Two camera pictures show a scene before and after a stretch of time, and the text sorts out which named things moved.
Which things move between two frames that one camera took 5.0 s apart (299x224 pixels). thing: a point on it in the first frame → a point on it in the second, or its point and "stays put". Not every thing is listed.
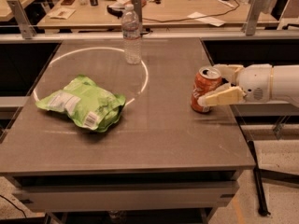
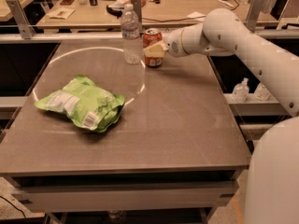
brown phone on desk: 68,1 stays put
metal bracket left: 26,27 stays put
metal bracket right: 254,13 stays put
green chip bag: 89,104 stays put
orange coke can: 206,78 → 150,37
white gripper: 256,82 → 173,45
